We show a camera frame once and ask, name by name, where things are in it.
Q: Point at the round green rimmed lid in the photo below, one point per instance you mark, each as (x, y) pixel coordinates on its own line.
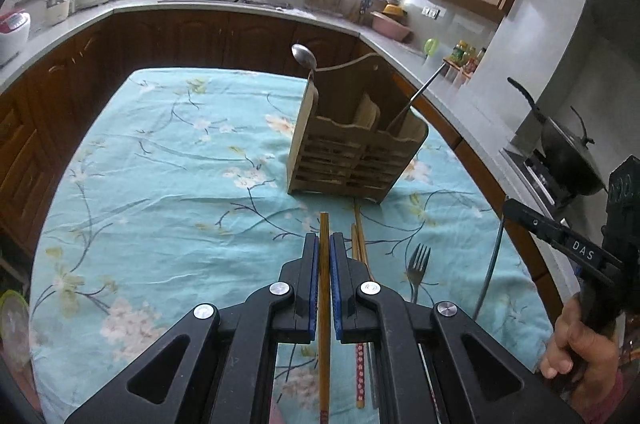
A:
(14, 329)

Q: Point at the light wooden spatula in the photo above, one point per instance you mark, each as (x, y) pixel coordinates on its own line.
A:
(367, 111)

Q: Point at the wooden base cabinets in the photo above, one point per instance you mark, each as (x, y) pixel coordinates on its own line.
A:
(175, 39)

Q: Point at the metal spoon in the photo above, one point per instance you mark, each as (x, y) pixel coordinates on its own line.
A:
(302, 54)

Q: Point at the gas stove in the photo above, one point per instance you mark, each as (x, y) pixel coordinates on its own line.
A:
(542, 179)

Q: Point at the small white electric pot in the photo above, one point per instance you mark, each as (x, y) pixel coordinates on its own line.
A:
(59, 9)

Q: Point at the white wall socket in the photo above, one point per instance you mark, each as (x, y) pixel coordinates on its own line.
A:
(433, 12)

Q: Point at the red seasoning bottle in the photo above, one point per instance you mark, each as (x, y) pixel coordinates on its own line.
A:
(479, 56)

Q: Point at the white red rice cooker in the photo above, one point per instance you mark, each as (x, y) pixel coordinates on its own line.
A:
(14, 36)

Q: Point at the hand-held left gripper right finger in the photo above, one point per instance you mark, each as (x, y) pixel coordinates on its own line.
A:
(336, 294)

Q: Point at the knife block with scissors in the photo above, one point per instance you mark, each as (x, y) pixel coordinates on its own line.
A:
(362, 6)

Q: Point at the green label seasoning bottle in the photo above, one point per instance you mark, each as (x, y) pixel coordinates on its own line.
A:
(459, 52)

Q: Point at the green plastic object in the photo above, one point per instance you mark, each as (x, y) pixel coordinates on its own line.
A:
(431, 46)

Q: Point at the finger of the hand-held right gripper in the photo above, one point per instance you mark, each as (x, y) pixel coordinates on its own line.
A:
(550, 231)

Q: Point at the grey kitchen countertop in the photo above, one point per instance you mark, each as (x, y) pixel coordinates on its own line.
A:
(465, 104)

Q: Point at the pink basin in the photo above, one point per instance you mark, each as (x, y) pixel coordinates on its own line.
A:
(392, 26)

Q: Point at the yellow bowl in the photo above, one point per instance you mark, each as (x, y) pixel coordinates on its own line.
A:
(393, 10)

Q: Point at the wooden chopstick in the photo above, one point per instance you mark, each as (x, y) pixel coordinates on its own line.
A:
(363, 244)
(355, 244)
(325, 224)

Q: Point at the person's right forearm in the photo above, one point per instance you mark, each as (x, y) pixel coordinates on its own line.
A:
(607, 399)

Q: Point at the person's right hand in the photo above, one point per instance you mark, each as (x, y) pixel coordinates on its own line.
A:
(575, 349)

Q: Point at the metal fork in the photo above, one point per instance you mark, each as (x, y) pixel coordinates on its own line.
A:
(418, 271)

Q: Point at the black wok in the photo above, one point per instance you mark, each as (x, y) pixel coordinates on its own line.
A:
(570, 154)

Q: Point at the wooden utensil holder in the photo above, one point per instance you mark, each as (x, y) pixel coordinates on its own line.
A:
(340, 159)

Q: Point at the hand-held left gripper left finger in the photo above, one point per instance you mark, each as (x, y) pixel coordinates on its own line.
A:
(314, 294)

